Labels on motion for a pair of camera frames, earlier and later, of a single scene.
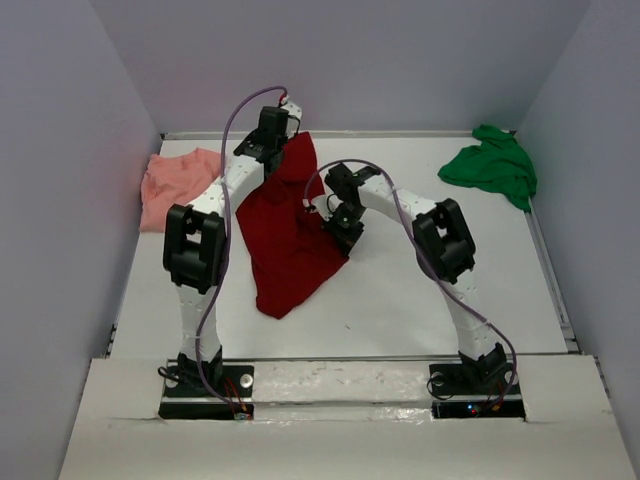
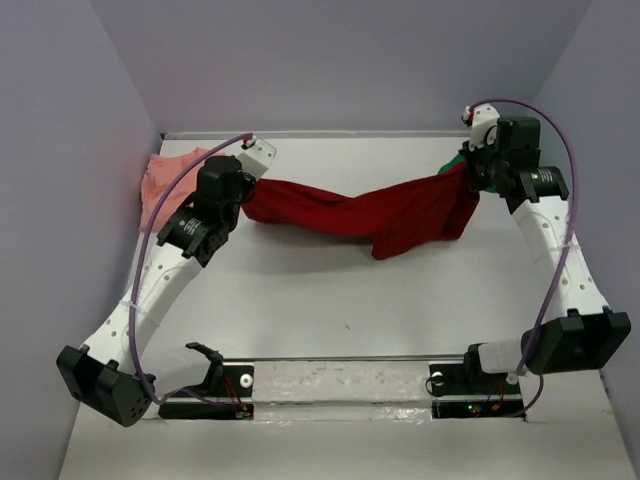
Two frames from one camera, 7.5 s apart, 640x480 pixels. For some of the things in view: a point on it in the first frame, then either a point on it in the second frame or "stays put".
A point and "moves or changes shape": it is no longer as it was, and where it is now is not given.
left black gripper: x=275 y=160 -> x=248 y=186
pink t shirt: x=174 y=180 stays put
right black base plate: x=458 y=396 stays put
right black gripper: x=344 y=235 -> x=473 y=167
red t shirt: x=289 y=247 moves or changes shape
